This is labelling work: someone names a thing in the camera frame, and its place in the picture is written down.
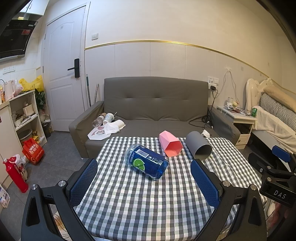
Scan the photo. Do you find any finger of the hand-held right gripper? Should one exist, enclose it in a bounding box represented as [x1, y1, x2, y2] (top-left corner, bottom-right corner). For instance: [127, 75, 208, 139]
[248, 152, 295, 178]
[272, 146, 296, 173]

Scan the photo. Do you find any blue lime-label jar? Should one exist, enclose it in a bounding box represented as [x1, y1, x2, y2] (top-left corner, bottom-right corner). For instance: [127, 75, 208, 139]
[124, 144, 169, 181]

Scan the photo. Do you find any green leafy plant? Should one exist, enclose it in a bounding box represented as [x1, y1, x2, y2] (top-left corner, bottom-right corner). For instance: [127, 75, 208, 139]
[35, 89, 46, 109]

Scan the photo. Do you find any yellow plastic bag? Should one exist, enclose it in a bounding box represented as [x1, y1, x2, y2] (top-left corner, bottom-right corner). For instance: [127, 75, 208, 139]
[19, 75, 44, 93]

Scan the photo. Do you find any grey cup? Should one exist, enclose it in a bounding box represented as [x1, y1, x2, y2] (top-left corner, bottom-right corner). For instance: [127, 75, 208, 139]
[186, 131, 212, 161]

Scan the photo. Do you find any red paper bag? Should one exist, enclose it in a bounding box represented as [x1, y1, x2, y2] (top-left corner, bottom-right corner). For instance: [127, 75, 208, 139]
[22, 138, 45, 165]

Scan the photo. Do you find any white printed packet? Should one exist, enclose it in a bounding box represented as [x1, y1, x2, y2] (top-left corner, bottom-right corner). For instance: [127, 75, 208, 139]
[0, 184, 11, 208]

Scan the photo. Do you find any grey basin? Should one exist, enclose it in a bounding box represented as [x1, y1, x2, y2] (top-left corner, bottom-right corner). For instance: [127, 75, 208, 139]
[17, 129, 33, 142]

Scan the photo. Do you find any pink faceted cup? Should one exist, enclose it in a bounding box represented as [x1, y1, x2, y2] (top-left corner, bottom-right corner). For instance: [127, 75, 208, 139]
[159, 130, 183, 158]

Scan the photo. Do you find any black trash bin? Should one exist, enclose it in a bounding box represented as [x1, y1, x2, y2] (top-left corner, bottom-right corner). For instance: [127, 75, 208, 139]
[42, 122, 52, 138]

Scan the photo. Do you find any white cable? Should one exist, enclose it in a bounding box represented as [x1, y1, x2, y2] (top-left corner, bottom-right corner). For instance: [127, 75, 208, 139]
[217, 68, 241, 109]

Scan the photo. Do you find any white plastic bag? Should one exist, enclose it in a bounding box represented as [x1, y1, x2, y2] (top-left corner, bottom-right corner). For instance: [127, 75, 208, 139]
[9, 154, 28, 181]

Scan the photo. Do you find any white paper cup with straw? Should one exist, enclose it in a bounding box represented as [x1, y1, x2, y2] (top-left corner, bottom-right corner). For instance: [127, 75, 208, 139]
[103, 112, 117, 126]

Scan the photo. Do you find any cream nightstand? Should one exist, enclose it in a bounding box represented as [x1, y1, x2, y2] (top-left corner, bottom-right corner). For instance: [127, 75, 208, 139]
[216, 105, 258, 146]

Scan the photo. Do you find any cream carved headboard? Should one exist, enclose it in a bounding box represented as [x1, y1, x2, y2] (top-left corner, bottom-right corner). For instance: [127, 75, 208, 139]
[245, 77, 274, 112]

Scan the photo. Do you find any grey sofa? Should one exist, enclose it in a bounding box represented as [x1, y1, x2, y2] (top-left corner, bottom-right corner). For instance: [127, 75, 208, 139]
[69, 77, 241, 159]

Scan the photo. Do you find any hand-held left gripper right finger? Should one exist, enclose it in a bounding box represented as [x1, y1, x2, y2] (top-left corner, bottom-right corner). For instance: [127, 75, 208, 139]
[190, 159, 269, 241]

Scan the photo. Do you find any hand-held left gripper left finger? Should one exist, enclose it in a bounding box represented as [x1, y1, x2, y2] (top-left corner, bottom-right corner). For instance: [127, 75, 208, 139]
[21, 159, 99, 241]

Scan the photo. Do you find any checked tablecloth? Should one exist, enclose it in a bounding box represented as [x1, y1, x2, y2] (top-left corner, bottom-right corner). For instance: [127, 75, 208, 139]
[73, 136, 266, 239]

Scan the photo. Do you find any white door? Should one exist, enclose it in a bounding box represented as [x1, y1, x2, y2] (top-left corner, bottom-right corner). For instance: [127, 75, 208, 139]
[43, 6, 87, 132]

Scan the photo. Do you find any checked pillow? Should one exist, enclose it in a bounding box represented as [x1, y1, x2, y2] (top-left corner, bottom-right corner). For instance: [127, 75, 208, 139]
[259, 93, 296, 132]

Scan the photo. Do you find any black cable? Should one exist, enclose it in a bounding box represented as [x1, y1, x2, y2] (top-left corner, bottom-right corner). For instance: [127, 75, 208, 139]
[188, 89, 219, 129]

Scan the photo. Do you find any white wall cabinet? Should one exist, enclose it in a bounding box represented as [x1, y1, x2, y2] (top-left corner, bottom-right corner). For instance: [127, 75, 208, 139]
[17, 0, 50, 15]

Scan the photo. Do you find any red fire extinguisher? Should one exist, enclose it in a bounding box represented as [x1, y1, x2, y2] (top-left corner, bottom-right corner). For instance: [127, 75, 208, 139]
[3, 158, 29, 193]

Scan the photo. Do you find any black range hood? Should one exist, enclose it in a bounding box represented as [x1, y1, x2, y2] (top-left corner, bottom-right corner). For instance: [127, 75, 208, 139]
[0, 20, 38, 59]

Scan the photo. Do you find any white pink kettle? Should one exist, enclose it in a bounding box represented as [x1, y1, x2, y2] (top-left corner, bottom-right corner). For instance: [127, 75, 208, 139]
[4, 79, 17, 98]

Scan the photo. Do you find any cream blanket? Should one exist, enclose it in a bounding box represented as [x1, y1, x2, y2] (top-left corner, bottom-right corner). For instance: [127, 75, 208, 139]
[251, 105, 296, 154]

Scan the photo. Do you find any white cloth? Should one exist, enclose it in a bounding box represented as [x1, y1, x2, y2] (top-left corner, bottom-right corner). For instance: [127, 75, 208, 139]
[104, 119, 126, 135]

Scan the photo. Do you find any white open shelf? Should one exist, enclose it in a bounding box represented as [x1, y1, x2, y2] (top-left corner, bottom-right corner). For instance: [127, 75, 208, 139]
[9, 90, 48, 151]

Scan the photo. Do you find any clear plastic bottle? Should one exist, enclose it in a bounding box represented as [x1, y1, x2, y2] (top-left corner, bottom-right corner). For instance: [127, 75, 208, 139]
[92, 115, 105, 128]

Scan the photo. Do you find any black door lock handle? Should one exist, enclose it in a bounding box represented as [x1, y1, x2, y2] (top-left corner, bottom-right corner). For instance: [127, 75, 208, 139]
[68, 58, 80, 78]

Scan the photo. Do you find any beige pillow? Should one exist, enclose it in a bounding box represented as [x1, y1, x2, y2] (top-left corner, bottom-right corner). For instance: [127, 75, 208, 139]
[264, 86, 296, 114]

